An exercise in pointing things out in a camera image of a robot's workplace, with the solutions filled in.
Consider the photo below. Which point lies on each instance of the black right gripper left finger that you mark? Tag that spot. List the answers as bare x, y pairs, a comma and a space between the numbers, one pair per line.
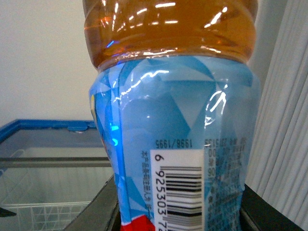
101, 214

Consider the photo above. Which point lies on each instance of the white chest freezer blue rim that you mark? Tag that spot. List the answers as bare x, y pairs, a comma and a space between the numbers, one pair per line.
49, 185

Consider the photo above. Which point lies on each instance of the white wire freezer basket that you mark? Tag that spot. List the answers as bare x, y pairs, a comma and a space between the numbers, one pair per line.
41, 216

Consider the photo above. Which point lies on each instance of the iced tea bottle blue label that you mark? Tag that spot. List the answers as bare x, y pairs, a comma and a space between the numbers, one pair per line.
176, 106

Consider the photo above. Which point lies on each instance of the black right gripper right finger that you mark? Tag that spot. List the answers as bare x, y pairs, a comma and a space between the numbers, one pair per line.
257, 215

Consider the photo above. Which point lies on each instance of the sliding glass freezer lid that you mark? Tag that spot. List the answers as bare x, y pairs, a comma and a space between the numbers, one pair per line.
52, 147

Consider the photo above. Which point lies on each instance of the white vertical blinds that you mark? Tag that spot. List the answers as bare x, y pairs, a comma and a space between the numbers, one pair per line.
278, 169

